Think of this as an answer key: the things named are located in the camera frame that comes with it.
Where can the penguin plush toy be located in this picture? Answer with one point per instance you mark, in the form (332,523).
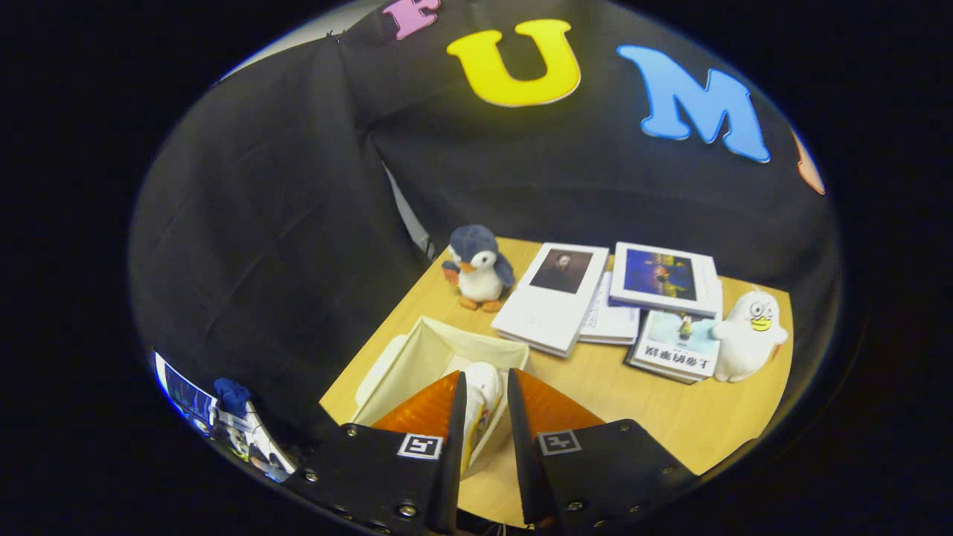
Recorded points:
(480,279)

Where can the black backdrop cloth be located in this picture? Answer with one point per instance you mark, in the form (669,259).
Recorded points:
(283,223)

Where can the plain white book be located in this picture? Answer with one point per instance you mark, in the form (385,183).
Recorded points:
(610,320)

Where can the book with blue cover picture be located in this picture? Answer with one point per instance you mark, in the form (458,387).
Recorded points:
(663,275)

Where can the white duck plush toy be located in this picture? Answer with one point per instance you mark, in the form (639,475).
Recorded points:
(748,342)

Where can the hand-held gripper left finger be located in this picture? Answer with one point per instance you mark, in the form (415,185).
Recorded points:
(450,461)

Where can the white canvas shoe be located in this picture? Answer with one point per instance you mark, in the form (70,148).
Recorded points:
(482,394)

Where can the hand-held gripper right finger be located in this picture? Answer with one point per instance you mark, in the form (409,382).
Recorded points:
(525,461)

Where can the white book with portrait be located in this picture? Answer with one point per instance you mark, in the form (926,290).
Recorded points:
(543,313)

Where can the beige fabric storage box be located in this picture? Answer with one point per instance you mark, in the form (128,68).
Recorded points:
(417,357)

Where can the book with pale teal cover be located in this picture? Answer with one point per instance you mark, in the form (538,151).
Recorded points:
(677,346)

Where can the blue cloth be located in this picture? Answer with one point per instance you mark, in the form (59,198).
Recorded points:
(232,396)

